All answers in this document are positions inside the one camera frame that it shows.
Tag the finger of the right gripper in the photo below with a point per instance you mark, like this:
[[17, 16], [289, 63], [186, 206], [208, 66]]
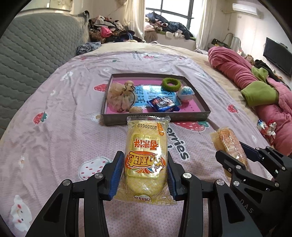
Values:
[[238, 172], [272, 160]]

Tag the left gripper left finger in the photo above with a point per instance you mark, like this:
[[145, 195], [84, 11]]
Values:
[[60, 214]]

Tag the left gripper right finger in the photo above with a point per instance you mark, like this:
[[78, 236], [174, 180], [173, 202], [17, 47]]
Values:
[[226, 215]]

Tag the clear biscuit packet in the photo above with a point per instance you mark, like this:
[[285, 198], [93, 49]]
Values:
[[226, 140]]

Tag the yellow rice cracker packet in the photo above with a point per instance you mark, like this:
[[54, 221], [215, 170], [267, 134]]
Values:
[[144, 177]]

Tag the colourful egg-shaped toy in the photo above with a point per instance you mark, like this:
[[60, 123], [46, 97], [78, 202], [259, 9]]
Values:
[[185, 94]]

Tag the blue oreo snack packet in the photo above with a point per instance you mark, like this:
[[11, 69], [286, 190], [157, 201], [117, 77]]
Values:
[[163, 104]]

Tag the walnut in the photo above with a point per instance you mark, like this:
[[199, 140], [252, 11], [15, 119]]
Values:
[[129, 85], [135, 109]]

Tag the red white snack wrapper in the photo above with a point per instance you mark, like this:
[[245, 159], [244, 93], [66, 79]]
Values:
[[267, 129]]

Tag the pink and green blanket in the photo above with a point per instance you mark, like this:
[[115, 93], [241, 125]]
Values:
[[271, 100]]

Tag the pink strawberry bed sheet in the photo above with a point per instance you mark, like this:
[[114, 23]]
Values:
[[58, 133]]

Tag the dark shallow box tray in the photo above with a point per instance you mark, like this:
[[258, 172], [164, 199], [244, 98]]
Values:
[[175, 116]]

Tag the black television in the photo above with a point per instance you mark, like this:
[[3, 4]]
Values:
[[278, 55]]

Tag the white air conditioner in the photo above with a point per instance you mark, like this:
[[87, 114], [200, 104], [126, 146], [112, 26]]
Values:
[[245, 9]]

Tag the right cream curtain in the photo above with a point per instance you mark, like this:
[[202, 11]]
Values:
[[208, 15]]

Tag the cream curtain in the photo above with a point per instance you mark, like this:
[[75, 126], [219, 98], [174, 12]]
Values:
[[132, 14], [208, 15]]

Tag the blue patterned cloth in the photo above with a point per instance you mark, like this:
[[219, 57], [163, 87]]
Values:
[[87, 47]]

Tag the grey quilted headboard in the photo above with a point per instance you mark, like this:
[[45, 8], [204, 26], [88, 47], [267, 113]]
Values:
[[32, 48]]

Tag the clothes on window sill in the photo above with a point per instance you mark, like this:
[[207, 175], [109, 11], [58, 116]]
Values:
[[156, 22]]

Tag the pile of clothes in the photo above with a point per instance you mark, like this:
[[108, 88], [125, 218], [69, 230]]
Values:
[[105, 30]]

